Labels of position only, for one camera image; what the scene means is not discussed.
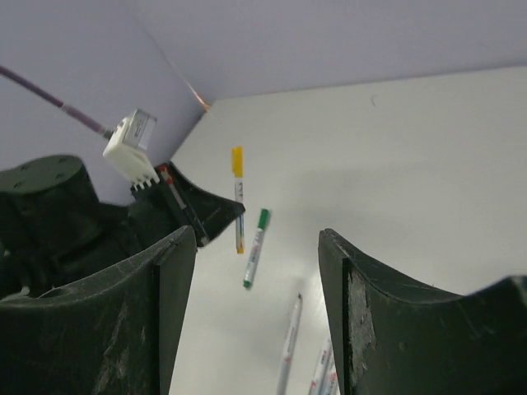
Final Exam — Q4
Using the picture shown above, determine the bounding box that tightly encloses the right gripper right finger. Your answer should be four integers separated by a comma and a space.
318, 229, 526, 395

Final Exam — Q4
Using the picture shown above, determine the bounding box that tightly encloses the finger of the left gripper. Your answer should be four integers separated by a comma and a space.
166, 162, 245, 247

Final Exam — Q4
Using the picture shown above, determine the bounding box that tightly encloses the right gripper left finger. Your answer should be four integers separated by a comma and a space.
1, 227, 197, 394

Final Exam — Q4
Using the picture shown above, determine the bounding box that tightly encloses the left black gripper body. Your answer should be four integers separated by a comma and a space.
123, 162, 210, 254

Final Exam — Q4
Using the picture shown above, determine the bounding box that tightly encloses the yellow pen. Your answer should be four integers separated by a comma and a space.
234, 176, 245, 254

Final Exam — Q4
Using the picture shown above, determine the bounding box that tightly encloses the green pen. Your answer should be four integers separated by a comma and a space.
243, 225, 267, 290

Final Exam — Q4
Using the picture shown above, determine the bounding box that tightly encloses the green pen cap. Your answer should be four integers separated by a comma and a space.
258, 208, 271, 230

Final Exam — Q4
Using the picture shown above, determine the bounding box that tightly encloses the yellow pen cap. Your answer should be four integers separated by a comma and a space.
231, 146, 244, 179

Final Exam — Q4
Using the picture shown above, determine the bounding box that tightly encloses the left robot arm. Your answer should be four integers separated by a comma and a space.
1, 155, 245, 298

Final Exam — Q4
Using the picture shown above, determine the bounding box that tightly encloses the blue tipped pen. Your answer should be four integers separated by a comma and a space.
319, 357, 338, 395

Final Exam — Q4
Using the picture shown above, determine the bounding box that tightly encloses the purple tipped pen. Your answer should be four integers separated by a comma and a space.
308, 338, 333, 395

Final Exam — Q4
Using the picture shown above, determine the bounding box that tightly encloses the red tipped pen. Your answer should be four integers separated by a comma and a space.
275, 293, 303, 395

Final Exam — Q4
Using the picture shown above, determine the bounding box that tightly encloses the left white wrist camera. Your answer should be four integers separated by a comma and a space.
103, 109, 160, 188

